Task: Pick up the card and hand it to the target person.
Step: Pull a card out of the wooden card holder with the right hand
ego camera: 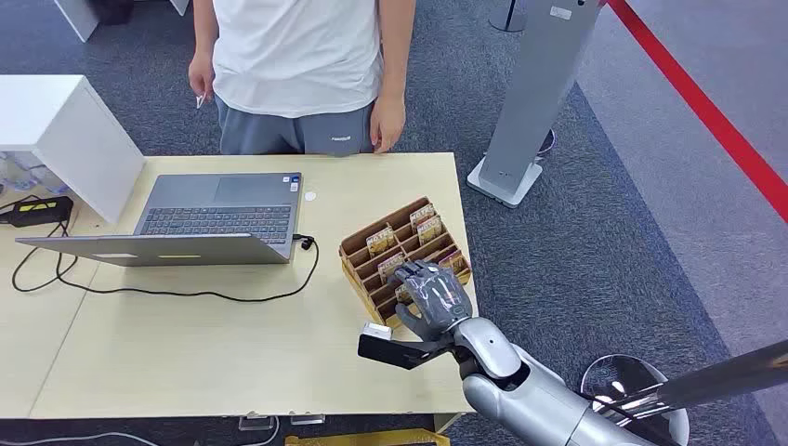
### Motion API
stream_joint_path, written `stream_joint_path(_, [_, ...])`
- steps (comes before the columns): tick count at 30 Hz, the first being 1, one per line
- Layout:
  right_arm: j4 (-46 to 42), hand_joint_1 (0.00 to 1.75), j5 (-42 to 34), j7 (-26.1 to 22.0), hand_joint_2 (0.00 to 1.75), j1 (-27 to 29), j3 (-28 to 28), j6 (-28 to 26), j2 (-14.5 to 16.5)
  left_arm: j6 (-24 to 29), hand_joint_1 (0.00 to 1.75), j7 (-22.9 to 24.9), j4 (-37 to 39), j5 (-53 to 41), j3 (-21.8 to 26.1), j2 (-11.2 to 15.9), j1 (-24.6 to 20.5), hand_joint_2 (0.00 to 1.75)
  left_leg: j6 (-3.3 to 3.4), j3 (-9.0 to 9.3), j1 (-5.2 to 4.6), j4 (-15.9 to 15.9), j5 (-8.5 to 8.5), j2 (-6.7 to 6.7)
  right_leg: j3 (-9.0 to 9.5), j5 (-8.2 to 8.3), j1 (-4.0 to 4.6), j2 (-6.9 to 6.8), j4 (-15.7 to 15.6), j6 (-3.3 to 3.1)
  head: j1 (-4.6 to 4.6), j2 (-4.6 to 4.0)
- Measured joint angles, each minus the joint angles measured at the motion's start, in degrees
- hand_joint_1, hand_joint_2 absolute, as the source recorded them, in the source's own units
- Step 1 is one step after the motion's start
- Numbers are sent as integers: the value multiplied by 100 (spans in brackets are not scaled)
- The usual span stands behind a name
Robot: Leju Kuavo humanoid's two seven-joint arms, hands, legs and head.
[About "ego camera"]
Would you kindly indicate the white furniture panel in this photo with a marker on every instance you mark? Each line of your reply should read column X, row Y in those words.
column 77, row 15

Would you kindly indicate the person's right forearm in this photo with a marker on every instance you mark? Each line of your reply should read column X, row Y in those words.
column 204, row 27

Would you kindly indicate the person's left forearm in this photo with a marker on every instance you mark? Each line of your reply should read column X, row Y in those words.
column 396, row 49

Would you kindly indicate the closed metal floor outlet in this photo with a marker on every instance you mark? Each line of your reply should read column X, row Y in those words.
column 308, row 420

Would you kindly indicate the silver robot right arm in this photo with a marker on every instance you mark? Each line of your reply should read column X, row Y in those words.
column 529, row 400

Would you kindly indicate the person's right hand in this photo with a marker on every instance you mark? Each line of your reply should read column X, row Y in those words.
column 200, row 74

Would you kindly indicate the metal floor outlet with plug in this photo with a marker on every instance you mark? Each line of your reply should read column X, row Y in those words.
column 255, row 423

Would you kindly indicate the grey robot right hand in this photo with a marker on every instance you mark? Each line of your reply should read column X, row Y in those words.
column 438, row 298

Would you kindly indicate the grey laptop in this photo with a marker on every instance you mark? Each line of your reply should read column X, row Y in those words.
column 215, row 212

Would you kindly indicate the black power adapter yellow label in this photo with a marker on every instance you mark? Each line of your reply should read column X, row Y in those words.
column 40, row 210

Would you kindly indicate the yellow floor tape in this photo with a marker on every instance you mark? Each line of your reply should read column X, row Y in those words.
column 369, row 439

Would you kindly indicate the white cabinet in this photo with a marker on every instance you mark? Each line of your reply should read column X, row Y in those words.
column 68, row 123

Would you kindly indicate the person's left hand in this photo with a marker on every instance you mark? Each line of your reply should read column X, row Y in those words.
column 386, row 123

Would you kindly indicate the chrome stanchion post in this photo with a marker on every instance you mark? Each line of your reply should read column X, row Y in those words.
column 720, row 378

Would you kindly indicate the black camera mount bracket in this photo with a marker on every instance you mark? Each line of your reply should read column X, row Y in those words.
column 394, row 352

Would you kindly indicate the grey kiosk stand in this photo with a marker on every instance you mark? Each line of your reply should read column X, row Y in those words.
column 535, row 92

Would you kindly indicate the brown card organizer tray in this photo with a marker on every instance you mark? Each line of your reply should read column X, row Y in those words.
column 369, row 271

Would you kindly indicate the round stanchion base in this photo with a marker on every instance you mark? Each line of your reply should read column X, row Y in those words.
column 508, row 18

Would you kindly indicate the brown printed card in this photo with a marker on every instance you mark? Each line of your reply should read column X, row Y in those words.
column 422, row 215
column 430, row 229
column 380, row 240
column 402, row 295
column 389, row 266
column 454, row 261

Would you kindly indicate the person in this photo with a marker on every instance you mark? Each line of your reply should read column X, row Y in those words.
column 295, row 61

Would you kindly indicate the red floor tape line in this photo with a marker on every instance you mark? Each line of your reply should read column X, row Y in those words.
column 702, row 104

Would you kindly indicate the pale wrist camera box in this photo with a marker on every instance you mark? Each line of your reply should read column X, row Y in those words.
column 376, row 331

